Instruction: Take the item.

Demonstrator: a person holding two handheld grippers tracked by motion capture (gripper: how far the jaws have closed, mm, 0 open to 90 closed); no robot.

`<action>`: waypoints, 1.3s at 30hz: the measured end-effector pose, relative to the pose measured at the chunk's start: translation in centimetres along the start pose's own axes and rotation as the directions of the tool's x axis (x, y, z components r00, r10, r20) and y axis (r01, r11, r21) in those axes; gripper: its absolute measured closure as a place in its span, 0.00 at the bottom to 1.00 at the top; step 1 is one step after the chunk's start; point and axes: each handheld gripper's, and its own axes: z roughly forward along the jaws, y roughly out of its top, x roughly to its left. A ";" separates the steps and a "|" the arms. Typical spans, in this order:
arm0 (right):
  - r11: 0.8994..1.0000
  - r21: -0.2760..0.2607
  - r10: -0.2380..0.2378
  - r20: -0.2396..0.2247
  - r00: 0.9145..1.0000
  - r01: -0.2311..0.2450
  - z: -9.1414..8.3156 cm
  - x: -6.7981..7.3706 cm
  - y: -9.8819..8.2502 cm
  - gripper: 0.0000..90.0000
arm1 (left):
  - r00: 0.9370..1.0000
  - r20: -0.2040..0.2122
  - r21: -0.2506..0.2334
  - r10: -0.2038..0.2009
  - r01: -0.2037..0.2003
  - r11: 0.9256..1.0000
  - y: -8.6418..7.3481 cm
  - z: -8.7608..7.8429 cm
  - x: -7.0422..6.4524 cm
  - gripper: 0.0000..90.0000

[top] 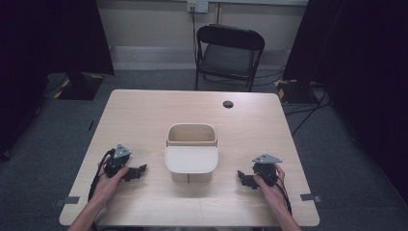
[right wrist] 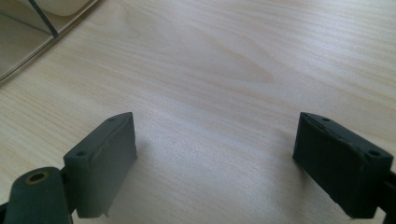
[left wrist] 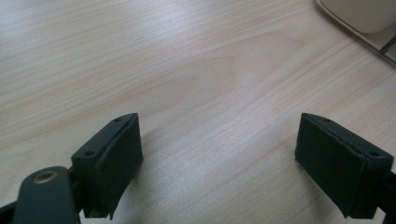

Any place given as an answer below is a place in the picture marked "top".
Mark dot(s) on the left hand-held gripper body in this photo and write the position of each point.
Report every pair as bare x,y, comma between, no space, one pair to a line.
118,160

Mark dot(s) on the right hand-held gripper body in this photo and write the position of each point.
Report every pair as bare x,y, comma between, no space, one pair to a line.
265,168

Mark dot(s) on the person's right hand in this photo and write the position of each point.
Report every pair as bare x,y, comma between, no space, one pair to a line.
271,192

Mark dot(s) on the person's left hand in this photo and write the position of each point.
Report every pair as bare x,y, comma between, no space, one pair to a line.
108,186

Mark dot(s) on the grey tape strip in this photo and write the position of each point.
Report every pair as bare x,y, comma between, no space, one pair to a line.
310,197
68,200

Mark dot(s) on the beige wooden box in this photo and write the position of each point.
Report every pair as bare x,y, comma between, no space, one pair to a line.
191,136

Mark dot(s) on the black stand base striped tape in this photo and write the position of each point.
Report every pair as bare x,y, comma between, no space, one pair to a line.
296,91
81,86

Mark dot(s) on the black folding chair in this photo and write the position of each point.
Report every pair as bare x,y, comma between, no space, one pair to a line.
228,54

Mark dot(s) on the black curtain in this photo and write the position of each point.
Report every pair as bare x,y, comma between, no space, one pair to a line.
362,80
38,64

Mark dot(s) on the white wall socket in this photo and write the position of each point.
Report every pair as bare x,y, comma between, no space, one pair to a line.
198,5

